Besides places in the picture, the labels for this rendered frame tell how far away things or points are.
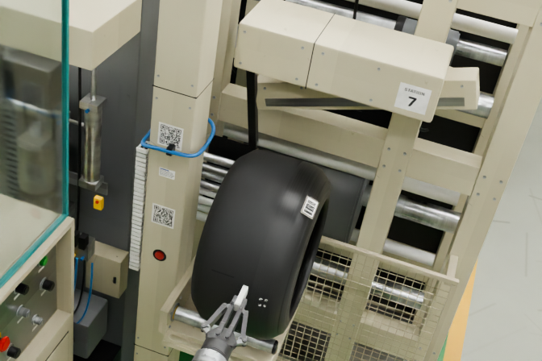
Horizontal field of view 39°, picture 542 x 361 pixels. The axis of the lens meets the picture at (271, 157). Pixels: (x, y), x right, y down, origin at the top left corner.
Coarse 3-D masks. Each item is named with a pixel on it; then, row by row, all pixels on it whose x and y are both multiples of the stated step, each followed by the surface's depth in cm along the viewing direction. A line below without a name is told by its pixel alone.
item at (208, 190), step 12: (216, 144) 280; (228, 144) 279; (240, 144) 277; (204, 156) 269; (216, 156) 269; (228, 156) 282; (204, 168) 270; (216, 168) 270; (228, 168) 284; (204, 180) 275; (216, 180) 273; (204, 192) 277; (216, 192) 274; (204, 204) 278; (204, 216) 282
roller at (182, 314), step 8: (176, 312) 243; (184, 312) 243; (192, 312) 243; (184, 320) 243; (192, 320) 242; (200, 320) 242; (200, 328) 242; (248, 336) 239; (248, 344) 239; (256, 344) 238; (264, 344) 238; (272, 344) 238; (272, 352) 238
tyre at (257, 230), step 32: (256, 160) 225; (288, 160) 230; (224, 192) 217; (256, 192) 216; (288, 192) 216; (320, 192) 223; (224, 224) 212; (256, 224) 211; (288, 224) 211; (320, 224) 252; (224, 256) 212; (256, 256) 210; (288, 256) 210; (192, 288) 223; (224, 288) 214; (256, 288) 211; (288, 288) 213; (256, 320) 216; (288, 320) 229
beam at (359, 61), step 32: (256, 32) 222; (288, 32) 221; (320, 32) 225; (352, 32) 228; (384, 32) 232; (256, 64) 228; (288, 64) 224; (320, 64) 221; (352, 64) 218; (384, 64) 215; (416, 64) 216; (448, 64) 221; (352, 96) 223; (384, 96) 220
